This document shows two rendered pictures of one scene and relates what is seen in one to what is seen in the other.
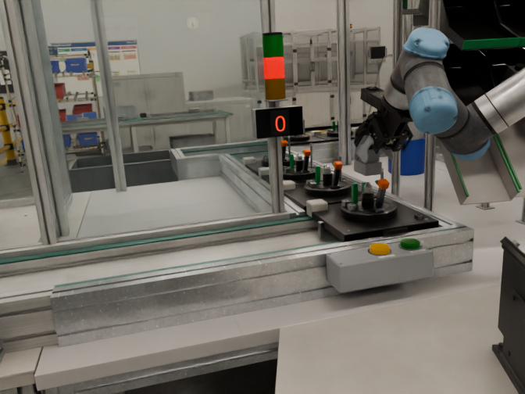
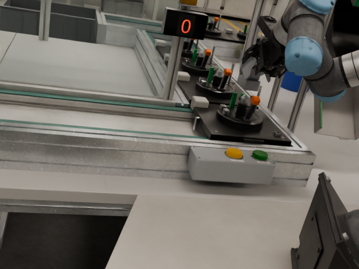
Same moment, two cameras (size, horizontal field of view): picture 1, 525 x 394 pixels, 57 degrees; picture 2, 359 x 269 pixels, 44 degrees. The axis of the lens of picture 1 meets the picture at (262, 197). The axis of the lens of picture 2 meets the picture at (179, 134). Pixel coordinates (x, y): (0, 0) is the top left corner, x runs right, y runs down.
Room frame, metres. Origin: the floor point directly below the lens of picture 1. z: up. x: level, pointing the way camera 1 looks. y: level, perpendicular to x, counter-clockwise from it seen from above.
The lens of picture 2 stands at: (-0.08, -0.05, 1.42)
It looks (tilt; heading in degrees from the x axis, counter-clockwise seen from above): 23 degrees down; 358
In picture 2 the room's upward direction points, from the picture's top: 12 degrees clockwise
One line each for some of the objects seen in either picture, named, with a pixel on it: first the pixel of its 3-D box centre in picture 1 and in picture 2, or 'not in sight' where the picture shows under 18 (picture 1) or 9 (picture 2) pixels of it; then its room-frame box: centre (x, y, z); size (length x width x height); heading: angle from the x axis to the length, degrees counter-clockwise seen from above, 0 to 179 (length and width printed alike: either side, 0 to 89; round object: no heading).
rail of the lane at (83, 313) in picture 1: (283, 275); (152, 153); (0.93, -0.03, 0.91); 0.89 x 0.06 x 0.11; 105
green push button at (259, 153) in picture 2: (410, 245); (259, 156); (0.93, -0.30, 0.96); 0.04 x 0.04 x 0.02
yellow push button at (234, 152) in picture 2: (380, 250); (233, 154); (0.92, -0.23, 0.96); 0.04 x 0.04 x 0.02
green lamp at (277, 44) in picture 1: (273, 46); not in sight; (1.21, -0.05, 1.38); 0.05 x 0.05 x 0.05
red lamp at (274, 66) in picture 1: (273, 67); not in sight; (1.21, -0.05, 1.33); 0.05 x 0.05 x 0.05
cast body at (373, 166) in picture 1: (366, 158); (249, 74); (1.16, -0.26, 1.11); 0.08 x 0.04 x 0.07; 15
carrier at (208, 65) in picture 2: (299, 163); (200, 59); (1.63, -0.14, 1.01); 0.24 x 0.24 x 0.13; 15
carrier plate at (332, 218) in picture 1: (368, 216); (237, 123); (1.15, -0.26, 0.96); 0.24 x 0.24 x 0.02; 15
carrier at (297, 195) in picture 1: (327, 177); (217, 79); (1.39, -0.20, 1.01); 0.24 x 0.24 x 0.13; 15
